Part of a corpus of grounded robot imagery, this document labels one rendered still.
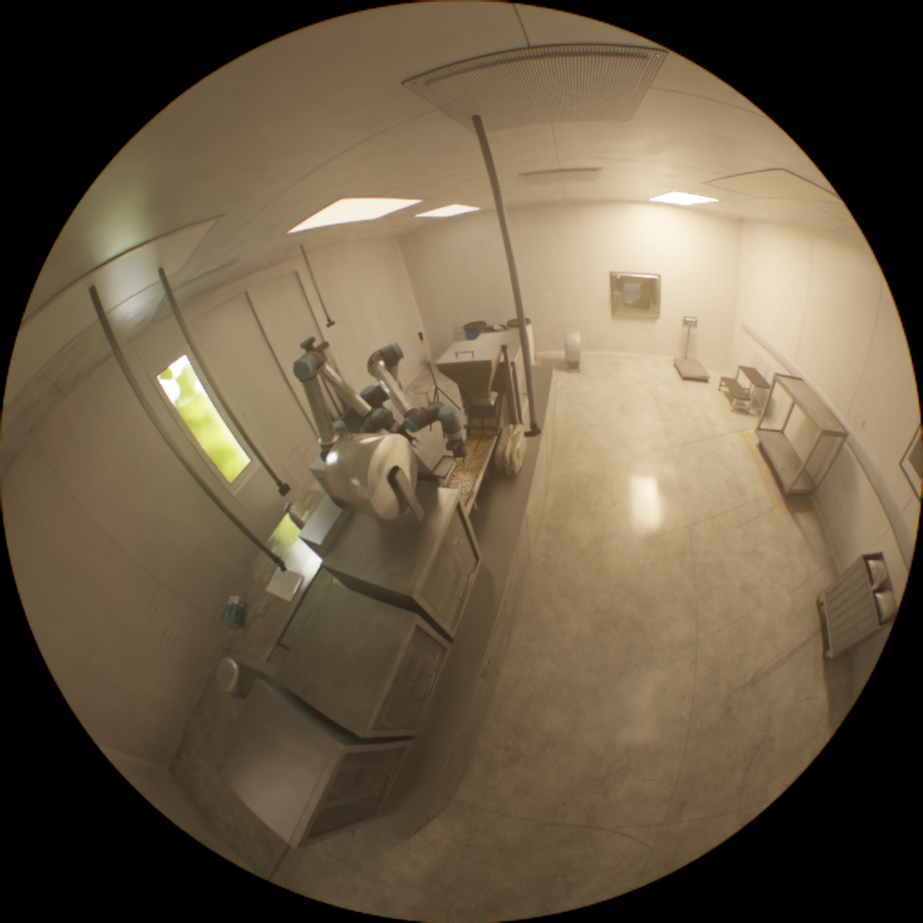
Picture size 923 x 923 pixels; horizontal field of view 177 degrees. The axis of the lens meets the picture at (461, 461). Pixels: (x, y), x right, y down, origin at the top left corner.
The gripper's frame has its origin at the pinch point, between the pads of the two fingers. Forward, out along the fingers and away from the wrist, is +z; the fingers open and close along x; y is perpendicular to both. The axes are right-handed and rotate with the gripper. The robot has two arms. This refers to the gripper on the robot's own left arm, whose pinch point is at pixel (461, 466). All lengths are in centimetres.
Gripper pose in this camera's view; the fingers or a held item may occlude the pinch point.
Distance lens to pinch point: 169.2
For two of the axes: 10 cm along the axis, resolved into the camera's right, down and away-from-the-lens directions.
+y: 3.2, -6.8, 6.6
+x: -9.2, -0.6, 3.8
